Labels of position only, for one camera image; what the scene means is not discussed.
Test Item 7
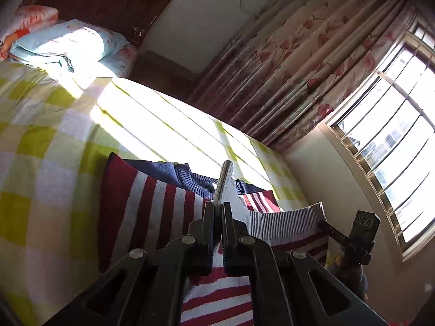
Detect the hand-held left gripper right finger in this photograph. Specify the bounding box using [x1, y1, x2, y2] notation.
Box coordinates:
[222, 202, 388, 326]

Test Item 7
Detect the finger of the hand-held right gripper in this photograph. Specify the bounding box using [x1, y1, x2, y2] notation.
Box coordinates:
[318, 222, 348, 244]

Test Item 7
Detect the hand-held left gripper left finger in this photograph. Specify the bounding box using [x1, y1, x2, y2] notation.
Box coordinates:
[44, 202, 221, 326]

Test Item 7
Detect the red and grey striped sweater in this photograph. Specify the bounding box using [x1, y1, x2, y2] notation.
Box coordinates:
[98, 153, 331, 326]

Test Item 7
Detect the person's right hand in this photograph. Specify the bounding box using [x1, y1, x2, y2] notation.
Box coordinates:
[335, 251, 369, 303]

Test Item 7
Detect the barred window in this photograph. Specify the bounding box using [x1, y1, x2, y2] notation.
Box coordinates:
[322, 17, 435, 262]

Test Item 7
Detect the wooden nightstand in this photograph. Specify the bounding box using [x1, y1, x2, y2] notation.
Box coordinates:
[131, 50, 201, 102]

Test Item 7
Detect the yellow and white checked bed sheet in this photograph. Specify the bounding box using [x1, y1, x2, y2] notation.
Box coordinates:
[0, 60, 308, 326]

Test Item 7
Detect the pink floral curtain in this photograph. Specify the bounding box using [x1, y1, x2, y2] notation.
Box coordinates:
[187, 0, 419, 154]

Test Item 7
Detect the pink floral pillow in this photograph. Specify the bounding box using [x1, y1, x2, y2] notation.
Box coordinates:
[0, 5, 59, 62]
[98, 44, 138, 79]

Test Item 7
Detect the light blue folded quilt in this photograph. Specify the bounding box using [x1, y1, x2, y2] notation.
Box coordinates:
[10, 20, 130, 73]

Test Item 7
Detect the large dark wooden headboard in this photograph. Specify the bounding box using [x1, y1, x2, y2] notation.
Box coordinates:
[20, 0, 175, 47]

